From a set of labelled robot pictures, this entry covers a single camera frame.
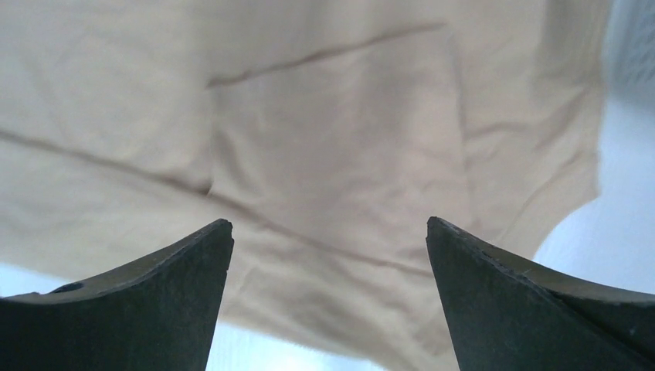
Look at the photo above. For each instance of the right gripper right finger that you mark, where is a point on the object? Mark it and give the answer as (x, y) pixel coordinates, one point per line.
(505, 312)

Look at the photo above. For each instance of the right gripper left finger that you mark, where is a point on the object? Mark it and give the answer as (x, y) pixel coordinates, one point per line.
(158, 312)

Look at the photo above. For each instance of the beige t shirt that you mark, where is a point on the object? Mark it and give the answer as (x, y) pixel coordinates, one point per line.
(326, 132)

